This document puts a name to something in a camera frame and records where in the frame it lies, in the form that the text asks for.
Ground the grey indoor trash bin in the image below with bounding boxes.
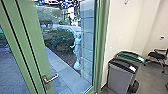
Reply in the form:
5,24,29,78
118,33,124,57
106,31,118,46
107,58,140,94

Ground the green lid indoor bin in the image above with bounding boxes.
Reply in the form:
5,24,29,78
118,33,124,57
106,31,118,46
115,50,147,94

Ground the white garden statue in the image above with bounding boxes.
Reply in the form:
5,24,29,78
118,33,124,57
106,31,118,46
69,33,83,72

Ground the grey stone block pillar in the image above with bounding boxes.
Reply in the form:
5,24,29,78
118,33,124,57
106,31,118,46
79,0,96,84

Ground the outdoor green shrub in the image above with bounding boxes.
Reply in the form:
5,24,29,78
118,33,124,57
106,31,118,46
43,28,76,53

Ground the black office chair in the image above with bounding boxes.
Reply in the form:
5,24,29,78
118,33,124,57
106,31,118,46
146,48,168,75

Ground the green framed glass wall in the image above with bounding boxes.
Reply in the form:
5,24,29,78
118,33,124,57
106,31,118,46
0,0,111,94

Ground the metal door handle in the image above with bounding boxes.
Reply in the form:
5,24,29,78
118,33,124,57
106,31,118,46
42,73,60,91

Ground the small blue wall device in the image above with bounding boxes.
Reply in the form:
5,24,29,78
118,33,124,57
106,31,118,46
159,35,166,41

